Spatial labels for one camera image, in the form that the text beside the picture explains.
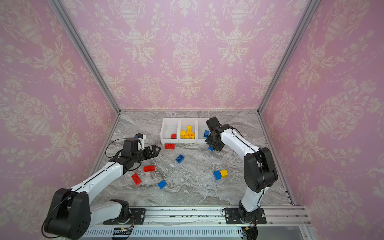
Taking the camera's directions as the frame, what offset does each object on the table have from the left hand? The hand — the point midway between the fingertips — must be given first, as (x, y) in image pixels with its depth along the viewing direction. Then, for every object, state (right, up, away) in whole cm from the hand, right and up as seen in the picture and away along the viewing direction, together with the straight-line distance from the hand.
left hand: (155, 150), depth 87 cm
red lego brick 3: (-10, -16, -2) cm, 19 cm away
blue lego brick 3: (+14, -7, +6) cm, 16 cm away
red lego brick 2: (-4, -11, +2) cm, 12 cm away
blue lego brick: (+31, +9, +17) cm, 37 cm away
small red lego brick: (+8, +7, +18) cm, 21 cm away
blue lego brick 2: (+32, +2, -6) cm, 33 cm away
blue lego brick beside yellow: (+36, -14, -1) cm, 39 cm away
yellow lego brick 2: (+15, +9, +16) cm, 23 cm away
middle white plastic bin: (+15, +16, +22) cm, 31 cm away
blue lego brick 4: (+4, -19, -2) cm, 20 cm away
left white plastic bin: (+5, +11, +22) cm, 25 cm away
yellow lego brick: (+19, +12, +19) cm, 29 cm away
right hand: (+33, +3, +4) cm, 34 cm away
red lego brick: (+7, +1, +11) cm, 12 cm away
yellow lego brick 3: (+20, +8, +15) cm, 26 cm away
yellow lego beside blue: (+41, -14, 0) cm, 43 cm away
